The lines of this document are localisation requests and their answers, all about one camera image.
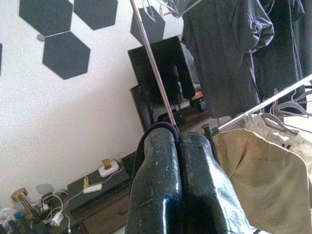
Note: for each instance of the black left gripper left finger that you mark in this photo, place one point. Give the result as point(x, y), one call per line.
point(158, 182)

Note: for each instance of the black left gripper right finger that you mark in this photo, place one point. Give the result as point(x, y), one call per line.
point(204, 190)

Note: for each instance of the grey hanger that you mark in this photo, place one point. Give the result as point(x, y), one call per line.
point(276, 122)

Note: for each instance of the dark wooden low console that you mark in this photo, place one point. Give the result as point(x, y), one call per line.
point(107, 217)

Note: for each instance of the beige garment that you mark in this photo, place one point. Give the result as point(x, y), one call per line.
point(268, 182)

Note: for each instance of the white power adapter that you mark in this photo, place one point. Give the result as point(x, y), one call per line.
point(92, 189)

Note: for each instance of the black flat screen television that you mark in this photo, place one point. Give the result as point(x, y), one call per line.
point(168, 73)

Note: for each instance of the blue-grey garment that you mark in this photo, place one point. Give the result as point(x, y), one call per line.
point(219, 61)

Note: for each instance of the brass ornament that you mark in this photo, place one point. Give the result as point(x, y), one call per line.
point(20, 195)

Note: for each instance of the black shirt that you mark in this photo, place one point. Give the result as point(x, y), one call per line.
point(287, 61)

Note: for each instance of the white power strip red switch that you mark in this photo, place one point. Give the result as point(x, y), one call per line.
point(107, 171)

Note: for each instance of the black clothes rack silver rail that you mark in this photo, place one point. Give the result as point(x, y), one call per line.
point(152, 58)

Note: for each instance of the dark grey hexagon wall panel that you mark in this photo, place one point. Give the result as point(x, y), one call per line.
point(65, 54)
point(156, 26)
point(46, 14)
point(95, 12)

